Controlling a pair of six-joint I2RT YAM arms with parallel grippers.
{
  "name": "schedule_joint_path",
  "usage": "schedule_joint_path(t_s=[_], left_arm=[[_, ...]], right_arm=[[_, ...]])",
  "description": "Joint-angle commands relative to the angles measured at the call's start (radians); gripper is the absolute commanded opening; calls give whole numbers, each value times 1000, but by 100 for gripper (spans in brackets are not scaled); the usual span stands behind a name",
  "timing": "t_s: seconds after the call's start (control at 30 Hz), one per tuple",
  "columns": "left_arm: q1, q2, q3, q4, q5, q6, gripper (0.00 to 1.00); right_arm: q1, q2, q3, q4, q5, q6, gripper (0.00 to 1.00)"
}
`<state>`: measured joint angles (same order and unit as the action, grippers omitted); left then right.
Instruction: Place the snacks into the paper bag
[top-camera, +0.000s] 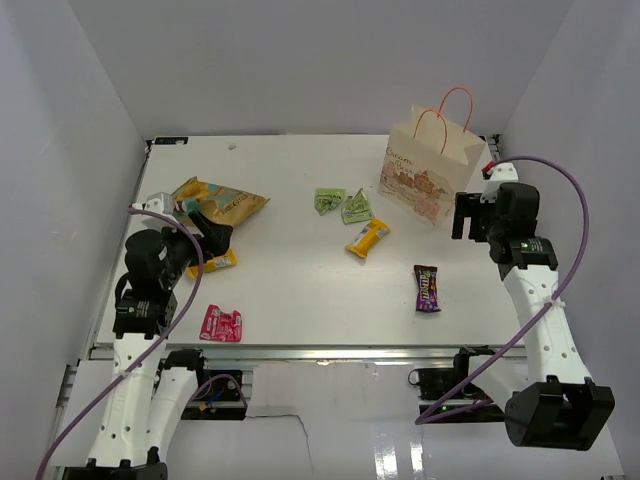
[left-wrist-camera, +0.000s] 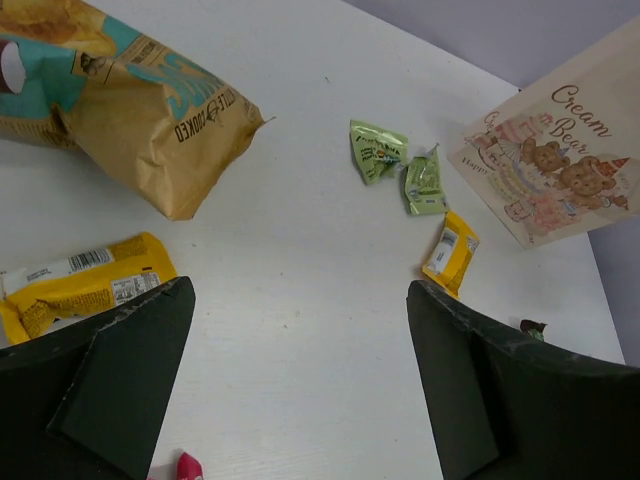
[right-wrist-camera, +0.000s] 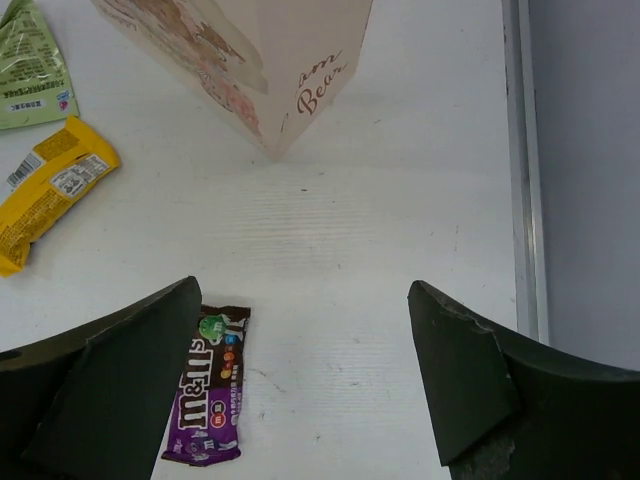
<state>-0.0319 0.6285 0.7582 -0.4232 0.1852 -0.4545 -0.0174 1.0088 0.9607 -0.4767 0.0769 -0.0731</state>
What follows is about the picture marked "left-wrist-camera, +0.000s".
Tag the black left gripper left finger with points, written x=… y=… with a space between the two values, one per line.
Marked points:
x=88 y=401

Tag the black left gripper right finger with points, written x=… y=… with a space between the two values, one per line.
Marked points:
x=503 y=405

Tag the red Big Foot candy packet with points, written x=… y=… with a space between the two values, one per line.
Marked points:
x=183 y=466

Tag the large yellow snack packet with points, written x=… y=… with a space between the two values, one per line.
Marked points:
x=81 y=285

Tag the small yellow snack packet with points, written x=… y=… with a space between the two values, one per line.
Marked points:
x=451 y=257

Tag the green snack packet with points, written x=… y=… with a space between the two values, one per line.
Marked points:
x=423 y=190
x=377 y=152

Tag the brown kettle chips bag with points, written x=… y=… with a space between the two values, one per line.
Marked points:
x=74 y=77

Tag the cream bear paper bag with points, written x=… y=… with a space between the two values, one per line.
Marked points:
x=561 y=157

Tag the dark candy wrapper piece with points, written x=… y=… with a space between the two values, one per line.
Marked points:
x=533 y=328

